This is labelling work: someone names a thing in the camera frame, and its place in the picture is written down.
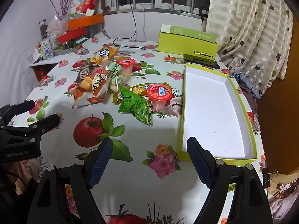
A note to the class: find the black window hook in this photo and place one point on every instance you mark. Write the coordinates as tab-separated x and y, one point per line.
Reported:
204	16

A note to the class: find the brown wooden wardrobe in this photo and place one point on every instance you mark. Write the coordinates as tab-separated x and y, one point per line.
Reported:
275	126

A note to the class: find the green white peanut packet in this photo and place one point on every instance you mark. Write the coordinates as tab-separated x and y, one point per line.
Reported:
116	74

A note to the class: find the green cardboard box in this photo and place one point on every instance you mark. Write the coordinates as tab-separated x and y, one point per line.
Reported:
177	44

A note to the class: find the orange box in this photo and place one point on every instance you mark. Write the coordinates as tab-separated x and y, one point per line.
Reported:
84	21

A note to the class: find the heart print striped curtain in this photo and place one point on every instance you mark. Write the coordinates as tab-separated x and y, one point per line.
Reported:
252	28

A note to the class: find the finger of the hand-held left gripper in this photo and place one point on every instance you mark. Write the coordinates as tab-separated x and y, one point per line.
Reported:
21	107
46	122

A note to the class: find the white labelled bottle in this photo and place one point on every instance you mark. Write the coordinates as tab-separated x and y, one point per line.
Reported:
48	49

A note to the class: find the clear plastic bag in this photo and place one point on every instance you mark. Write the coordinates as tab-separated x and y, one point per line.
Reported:
55	26

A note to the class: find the red lid jelly cup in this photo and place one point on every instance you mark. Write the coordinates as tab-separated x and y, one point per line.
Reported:
126	68
160	95

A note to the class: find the green pea packet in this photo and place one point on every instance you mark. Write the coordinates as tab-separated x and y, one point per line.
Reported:
135	107

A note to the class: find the green box lid tray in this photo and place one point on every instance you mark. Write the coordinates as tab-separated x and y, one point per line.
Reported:
210	112

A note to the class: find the gold snack bar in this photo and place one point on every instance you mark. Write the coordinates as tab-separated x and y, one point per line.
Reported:
137	89

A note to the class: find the dark bottle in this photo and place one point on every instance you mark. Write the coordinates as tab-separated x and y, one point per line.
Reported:
43	30

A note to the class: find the red box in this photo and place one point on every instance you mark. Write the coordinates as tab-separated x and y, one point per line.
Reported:
70	36

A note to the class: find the dark brown garment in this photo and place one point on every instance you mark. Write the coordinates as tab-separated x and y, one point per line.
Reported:
252	100

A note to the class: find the orange bread packet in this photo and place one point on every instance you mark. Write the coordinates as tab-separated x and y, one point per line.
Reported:
93	88

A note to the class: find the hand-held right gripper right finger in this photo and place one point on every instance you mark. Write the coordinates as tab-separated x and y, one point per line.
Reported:
201	164

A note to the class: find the yellow chip bag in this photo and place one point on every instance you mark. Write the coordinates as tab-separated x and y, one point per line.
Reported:
108	53

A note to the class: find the black smartphone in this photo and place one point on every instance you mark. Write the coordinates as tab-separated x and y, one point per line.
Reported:
201	60

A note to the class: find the blue cloth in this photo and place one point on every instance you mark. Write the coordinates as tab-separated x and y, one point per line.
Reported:
247	84

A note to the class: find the floral printed cloth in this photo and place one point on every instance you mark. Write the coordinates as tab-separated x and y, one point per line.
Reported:
280	189

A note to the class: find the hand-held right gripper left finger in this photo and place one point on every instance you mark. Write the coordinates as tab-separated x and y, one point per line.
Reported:
100	163

